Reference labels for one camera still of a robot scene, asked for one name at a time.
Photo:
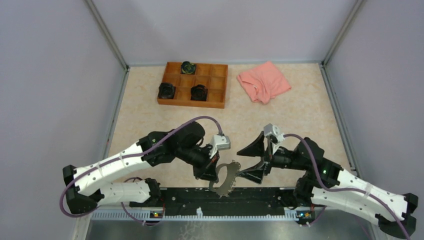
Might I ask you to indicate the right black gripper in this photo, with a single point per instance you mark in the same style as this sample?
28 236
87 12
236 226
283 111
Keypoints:
255 149

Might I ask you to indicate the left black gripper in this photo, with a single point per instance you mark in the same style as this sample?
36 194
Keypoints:
207 170

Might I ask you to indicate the metal key holder plate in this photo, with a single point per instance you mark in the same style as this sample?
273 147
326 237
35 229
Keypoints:
226 187

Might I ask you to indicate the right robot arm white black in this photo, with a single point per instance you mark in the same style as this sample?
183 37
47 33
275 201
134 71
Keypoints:
326 183

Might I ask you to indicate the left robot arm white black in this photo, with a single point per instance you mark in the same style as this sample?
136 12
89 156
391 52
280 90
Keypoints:
93 185

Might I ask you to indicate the pink folded cloth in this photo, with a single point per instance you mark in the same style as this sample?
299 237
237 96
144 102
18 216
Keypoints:
263 82

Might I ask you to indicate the black rolled belt middle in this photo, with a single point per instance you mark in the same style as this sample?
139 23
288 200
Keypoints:
199 93

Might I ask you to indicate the black rolled belt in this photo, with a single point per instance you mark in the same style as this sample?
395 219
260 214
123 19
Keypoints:
199 93
188 68
166 90

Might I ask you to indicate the orange wooden compartment tray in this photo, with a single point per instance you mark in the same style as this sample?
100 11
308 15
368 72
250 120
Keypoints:
213 76

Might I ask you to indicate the black rolled belt left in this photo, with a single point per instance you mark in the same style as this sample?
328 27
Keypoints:
166 90

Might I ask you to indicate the black rolled belt top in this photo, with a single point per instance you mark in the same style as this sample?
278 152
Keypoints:
188 68

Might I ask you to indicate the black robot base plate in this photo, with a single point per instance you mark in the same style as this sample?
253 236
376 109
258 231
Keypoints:
241 202

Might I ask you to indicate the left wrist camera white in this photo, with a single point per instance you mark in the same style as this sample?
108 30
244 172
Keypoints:
219 143

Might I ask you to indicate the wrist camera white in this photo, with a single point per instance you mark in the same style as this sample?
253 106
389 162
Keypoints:
273 133
219 143

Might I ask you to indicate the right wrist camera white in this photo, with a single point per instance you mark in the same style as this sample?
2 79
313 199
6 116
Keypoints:
273 133

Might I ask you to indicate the white slotted cable duct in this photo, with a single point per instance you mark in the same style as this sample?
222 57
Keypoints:
199 215

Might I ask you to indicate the aluminium frame rails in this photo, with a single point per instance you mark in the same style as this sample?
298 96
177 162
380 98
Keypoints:
323 66

